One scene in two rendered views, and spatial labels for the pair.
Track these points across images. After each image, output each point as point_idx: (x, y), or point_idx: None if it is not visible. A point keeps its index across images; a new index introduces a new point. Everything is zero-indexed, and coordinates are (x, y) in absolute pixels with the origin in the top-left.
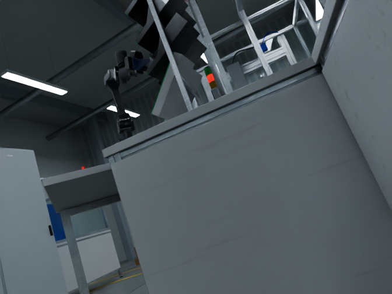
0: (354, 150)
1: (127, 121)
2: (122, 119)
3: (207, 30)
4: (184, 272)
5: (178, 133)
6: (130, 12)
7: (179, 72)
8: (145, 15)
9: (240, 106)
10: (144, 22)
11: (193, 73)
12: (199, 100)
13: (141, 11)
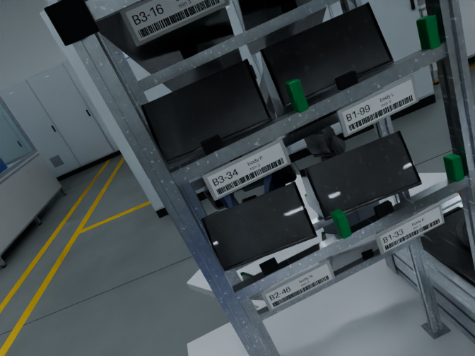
0: None
1: (321, 148)
2: (311, 145)
3: (305, 284)
4: None
5: None
6: (172, 88)
7: (255, 318)
8: (218, 59)
9: None
10: (233, 60)
11: (350, 252)
12: (411, 251)
13: (196, 68)
